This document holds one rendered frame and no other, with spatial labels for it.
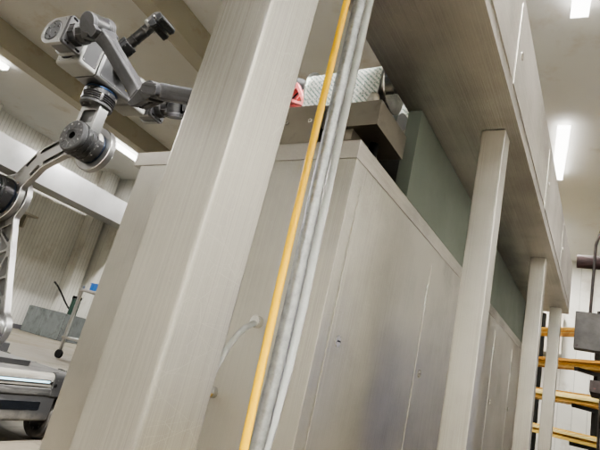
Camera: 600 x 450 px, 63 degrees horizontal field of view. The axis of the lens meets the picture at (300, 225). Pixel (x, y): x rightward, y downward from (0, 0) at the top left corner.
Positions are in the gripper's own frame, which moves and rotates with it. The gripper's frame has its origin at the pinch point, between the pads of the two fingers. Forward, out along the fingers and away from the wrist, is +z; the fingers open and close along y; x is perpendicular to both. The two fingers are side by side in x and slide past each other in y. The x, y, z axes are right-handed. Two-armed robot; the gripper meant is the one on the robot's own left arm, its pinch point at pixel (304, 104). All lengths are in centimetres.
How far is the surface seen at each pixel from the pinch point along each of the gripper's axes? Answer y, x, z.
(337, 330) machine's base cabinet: 24, -27, 76
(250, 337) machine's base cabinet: 30, -40, 68
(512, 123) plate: -5, 32, 52
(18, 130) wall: -271, -362, -773
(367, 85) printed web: 6.5, 15.1, 19.2
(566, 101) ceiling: -347, 209, -123
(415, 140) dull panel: 4.3, 12.3, 42.3
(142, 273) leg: 81, -24, 90
